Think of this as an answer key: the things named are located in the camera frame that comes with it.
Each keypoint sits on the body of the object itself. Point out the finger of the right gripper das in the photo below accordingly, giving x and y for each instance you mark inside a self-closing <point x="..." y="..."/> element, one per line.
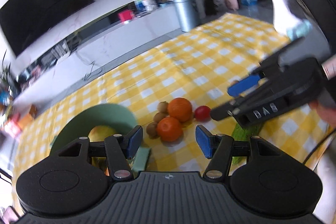
<point x="260" y="106"/>

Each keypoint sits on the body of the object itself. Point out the white sock foot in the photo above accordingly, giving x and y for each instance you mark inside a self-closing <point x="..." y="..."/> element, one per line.
<point x="283" y="20"/>

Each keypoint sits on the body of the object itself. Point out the person's right hand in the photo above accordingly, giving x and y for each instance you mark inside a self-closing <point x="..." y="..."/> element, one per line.
<point x="324" y="105"/>

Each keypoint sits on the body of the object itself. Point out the red cherry tomato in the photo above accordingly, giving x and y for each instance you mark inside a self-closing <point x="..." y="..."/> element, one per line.
<point x="202" y="113"/>

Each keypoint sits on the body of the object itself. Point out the yellow white checkered tablecloth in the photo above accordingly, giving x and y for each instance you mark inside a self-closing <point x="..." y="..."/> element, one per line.
<point x="198" y="66"/>

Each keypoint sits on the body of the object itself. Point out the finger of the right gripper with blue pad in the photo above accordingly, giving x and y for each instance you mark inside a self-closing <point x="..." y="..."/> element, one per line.
<point x="243" y="85"/>

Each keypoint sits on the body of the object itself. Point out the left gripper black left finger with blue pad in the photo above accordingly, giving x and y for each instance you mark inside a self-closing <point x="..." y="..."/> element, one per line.
<point x="120" y="149"/>

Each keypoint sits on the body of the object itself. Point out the white marble tv cabinet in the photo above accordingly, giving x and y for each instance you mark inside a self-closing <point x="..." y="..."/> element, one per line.
<point x="96" y="52"/>

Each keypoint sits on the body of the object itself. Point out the silver pedal trash can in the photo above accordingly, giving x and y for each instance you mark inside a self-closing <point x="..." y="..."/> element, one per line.
<point x="187" y="14"/>

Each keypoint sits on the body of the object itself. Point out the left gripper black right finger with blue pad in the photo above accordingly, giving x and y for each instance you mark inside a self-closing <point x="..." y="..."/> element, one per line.
<point x="217" y="148"/>

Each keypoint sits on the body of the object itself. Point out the black wall television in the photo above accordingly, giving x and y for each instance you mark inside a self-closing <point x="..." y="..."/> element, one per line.
<point x="24" y="21"/>

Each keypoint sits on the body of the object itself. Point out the green cucumber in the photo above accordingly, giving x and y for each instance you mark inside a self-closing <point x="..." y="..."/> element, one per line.
<point x="243" y="134"/>

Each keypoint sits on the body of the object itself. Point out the red box on cabinet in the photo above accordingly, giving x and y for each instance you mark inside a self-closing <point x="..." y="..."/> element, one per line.
<point x="125" y="15"/>

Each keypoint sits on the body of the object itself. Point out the orange tangerine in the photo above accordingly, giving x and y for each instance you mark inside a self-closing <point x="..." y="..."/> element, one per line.
<point x="169" y="129"/>
<point x="180" y="109"/>

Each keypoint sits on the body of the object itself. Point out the brown longan back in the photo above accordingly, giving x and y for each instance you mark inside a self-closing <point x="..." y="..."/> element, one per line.
<point x="163" y="107"/>

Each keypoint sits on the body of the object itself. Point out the yellow-green pear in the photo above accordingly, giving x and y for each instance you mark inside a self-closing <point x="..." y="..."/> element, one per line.
<point x="99" y="133"/>

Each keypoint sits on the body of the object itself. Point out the green colander bowl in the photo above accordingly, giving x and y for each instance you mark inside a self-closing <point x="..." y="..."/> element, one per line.
<point x="112" y="115"/>

